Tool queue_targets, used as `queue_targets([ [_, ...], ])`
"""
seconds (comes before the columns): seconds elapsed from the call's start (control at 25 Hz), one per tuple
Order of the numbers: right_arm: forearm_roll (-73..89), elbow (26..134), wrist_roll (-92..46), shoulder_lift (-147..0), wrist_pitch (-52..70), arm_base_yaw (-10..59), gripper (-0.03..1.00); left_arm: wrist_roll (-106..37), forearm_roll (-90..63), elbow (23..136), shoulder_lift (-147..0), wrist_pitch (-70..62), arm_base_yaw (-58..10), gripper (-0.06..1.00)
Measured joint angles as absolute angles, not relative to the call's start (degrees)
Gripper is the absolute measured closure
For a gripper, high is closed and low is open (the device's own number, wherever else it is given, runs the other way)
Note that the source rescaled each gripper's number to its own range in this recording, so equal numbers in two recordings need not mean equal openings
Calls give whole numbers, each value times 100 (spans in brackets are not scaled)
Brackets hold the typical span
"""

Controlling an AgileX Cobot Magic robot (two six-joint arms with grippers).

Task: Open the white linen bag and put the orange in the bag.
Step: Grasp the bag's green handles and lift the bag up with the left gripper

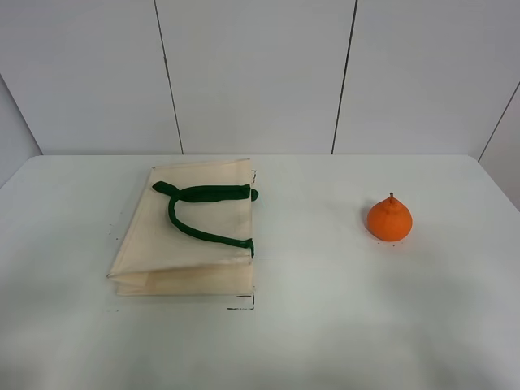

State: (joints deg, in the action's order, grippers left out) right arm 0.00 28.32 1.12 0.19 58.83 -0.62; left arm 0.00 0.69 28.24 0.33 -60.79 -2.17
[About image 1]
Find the orange fruit with stem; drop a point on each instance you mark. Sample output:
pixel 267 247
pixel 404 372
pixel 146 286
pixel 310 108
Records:
pixel 389 220

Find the cream linen bag green handles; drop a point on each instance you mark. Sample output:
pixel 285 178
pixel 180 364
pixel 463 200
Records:
pixel 191 233

